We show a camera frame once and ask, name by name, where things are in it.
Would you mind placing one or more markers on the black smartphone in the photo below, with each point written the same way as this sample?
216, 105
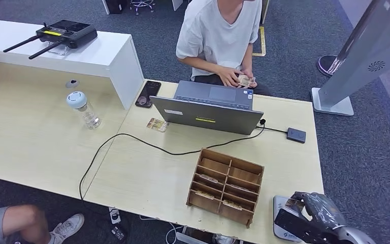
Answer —
148, 93

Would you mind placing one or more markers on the grey kiosk display stand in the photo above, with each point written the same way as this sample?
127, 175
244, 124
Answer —
366, 57

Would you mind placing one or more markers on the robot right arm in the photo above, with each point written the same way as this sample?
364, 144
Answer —
356, 237

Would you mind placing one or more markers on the small black box device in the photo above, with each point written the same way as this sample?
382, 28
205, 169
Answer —
296, 135

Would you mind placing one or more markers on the person's right hand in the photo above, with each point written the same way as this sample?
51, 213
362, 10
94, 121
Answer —
228, 75

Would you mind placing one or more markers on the white furniture panel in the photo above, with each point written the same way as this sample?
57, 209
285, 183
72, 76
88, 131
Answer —
177, 4

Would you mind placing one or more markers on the yellow floor tape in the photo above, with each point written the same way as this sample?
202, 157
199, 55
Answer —
263, 40

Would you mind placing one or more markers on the autumn print plastic card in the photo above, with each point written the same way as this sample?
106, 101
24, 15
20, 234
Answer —
246, 80

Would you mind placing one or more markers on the grey desk grommet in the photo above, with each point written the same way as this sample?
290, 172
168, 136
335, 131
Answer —
72, 83

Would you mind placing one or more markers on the grey laptop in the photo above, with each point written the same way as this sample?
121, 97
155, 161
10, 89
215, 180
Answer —
208, 118

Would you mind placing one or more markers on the black cabinet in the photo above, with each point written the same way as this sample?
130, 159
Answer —
117, 6

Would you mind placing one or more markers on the person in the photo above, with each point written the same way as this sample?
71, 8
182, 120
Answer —
20, 222
215, 33

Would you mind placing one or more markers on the round chrome base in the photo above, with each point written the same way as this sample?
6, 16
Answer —
324, 65

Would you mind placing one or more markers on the black remote controller with antennas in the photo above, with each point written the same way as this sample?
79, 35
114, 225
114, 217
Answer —
69, 33

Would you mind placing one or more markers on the key card with road picture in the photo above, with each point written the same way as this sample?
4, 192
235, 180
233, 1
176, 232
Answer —
209, 178
239, 188

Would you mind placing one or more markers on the wooden card organizer tray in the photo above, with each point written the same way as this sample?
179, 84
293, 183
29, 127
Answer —
212, 205

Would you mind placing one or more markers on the autumn picture key card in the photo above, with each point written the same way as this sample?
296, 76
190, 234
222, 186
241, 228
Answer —
157, 125

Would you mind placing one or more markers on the autumn print ID card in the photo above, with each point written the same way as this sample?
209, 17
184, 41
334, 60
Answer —
293, 204

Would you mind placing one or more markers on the key card with HOTEL print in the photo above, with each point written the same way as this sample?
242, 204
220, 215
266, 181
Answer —
204, 194
232, 204

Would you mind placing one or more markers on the clear plastic stand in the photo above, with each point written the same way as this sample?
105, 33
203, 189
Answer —
57, 51

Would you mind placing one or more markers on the person's left hand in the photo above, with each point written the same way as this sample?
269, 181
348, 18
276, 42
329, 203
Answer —
253, 75

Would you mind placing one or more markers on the white power strip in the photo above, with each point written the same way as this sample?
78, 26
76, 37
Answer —
114, 215

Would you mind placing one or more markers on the person's left forearm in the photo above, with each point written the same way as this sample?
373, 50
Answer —
247, 57

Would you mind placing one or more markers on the white shoe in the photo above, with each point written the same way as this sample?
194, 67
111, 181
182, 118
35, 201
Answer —
67, 227

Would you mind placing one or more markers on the chrome stool base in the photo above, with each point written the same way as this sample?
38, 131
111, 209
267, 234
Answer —
142, 5

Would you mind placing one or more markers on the clear bottle pale blue cap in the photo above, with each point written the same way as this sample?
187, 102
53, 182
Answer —
85, 111

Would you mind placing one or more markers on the white card reader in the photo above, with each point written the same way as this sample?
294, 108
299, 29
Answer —
282, 234

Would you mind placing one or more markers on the person's right forearm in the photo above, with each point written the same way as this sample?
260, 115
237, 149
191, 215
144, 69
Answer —
198, 64

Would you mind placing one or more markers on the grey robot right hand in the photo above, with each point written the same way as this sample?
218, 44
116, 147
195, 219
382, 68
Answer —
323, 208

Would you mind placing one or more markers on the white raised counter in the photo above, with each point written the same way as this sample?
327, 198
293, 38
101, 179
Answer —
97, 57

